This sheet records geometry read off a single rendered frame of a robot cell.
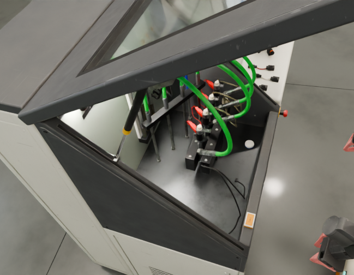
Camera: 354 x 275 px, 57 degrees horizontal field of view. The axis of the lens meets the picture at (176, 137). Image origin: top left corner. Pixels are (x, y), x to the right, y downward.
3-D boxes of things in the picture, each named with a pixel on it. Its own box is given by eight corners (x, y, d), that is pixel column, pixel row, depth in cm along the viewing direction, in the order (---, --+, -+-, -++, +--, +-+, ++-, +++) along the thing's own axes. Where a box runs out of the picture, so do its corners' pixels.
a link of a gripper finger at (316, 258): (300, 260, 97) (322, 258, 89) (306, 239, 101) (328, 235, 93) (318, 273, 97) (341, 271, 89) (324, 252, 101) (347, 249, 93)
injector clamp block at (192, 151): (210, 183, 136) (209, 163, 124) (187, 178, 139) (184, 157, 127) (229, 124, 155) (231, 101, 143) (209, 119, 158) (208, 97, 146)
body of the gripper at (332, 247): (318, 259, 90) (339, 257, 84) (328, 228, 95) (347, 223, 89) (337, 273, 90) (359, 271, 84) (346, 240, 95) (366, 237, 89)
